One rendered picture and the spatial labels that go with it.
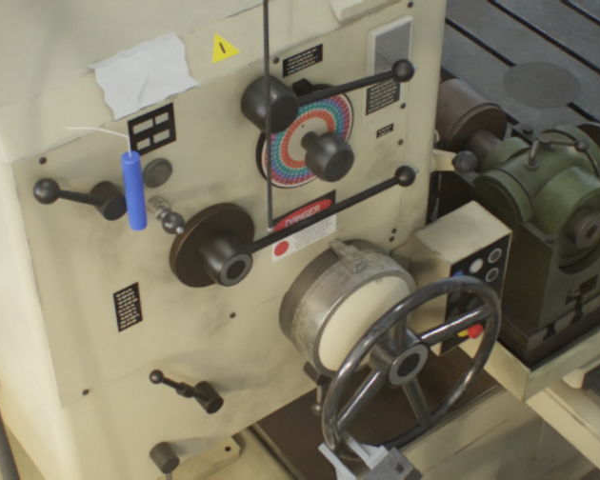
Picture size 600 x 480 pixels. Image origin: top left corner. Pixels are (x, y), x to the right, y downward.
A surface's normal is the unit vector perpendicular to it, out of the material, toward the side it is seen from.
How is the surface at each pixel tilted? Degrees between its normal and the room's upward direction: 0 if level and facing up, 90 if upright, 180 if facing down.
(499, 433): 90
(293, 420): 0
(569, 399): 0
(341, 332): 75
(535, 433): 90
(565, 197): 28
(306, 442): 0
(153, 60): 54
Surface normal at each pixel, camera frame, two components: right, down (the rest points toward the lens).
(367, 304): 0.42, 0.18
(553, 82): 0.00, -0.73
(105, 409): 0.59, 0.55
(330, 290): -0.41, -0.42
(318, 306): -0.58, -0.22
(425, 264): -0.81, 0.41
